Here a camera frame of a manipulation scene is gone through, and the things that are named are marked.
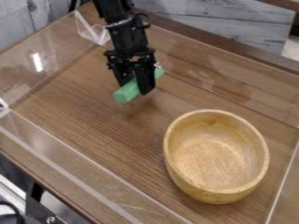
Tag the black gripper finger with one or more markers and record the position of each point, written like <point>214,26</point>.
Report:
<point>121,70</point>
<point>144,80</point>

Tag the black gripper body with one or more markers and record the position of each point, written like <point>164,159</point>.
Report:
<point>131,53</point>

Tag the green rectangular block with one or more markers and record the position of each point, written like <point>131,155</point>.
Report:
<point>127,93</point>

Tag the light wooden bowl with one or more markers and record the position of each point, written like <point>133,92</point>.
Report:
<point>216,155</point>

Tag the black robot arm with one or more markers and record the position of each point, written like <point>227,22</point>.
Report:
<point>116,10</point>

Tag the clear acrylic corner bracket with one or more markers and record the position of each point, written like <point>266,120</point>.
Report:
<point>93,33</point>

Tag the clear acrylic tray wall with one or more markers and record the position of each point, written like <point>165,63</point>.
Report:
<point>104,198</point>

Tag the black table leg frame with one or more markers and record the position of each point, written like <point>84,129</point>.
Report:
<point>45,208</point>

